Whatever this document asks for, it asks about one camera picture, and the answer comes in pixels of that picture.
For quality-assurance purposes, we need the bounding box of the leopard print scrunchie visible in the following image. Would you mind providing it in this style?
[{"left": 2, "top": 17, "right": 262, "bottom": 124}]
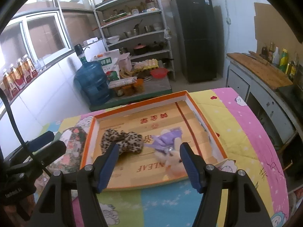
[{"left": 100, "top": 129, "right": 144, "bottom": 155}]

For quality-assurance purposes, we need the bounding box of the purple dress teddy bear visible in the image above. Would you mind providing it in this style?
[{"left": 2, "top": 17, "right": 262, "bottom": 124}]
[{"left": 150, "top": 127, "right": 186, "bottom": 177}]

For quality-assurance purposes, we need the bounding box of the left hand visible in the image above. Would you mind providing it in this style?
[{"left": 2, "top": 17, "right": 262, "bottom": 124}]
[{"left": 3, "top": 194, "right": 35, "bottom": 222}]

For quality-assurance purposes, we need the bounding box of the floral tissue box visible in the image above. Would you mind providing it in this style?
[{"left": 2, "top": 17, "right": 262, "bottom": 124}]
[{"left": 47, "top": 126, "right": 87, "bottom": 174}]

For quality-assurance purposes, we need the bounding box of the colourful cartoon bed sheet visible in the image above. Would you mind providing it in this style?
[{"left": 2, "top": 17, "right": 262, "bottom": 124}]
[{"left": 49, "top": 88, "right": 289, "bottom": 226}]

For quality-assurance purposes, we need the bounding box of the orange shallow cardboard box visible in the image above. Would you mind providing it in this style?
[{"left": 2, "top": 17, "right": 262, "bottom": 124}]
[{"left": 80, "top": 91, "right": 227, "bottom": 190}]

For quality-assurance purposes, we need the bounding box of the blue water jug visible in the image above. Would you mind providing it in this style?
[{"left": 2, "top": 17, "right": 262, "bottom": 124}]
[{"left": 73, "top": 44, "right": 111, "bottom": 106}]

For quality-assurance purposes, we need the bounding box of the red drink bottles pack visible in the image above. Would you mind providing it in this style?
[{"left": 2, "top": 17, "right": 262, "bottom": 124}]
[{"left": 3, "top": 54, "right": 38, "bottom": 100}]

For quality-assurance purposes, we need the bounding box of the red plastic basket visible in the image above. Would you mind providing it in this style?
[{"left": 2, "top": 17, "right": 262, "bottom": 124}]
[{"left": 150, "top": 68, "right": 168, "bottom": 79}]

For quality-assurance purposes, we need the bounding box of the egg tray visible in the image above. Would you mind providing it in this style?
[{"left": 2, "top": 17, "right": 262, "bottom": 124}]
[{"left": 134, "top": 59, "right": 159, "bottom": 71}]

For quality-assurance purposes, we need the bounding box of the white bottle on counter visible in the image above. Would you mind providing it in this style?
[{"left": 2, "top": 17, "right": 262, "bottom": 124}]
[{"left": 272, "top": 47, "right": 280, "bottom": 68}]

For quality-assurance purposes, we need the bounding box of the green bottle on counter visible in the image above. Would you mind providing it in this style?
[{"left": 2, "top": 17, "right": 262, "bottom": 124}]
[{"left": 279, "top": 48, "right": 289, "bottom": 73}]

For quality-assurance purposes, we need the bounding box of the grey metal shelf rack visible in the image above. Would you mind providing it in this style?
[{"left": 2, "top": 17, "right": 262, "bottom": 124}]
[{"left": 94, "top": 0, "right": 176, "bottom": 79}]

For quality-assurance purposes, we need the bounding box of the black refrigerator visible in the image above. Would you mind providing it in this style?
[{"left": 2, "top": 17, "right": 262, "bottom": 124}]
[{"left": 170, "top": 0, "right": 218, "bottom": 83}]

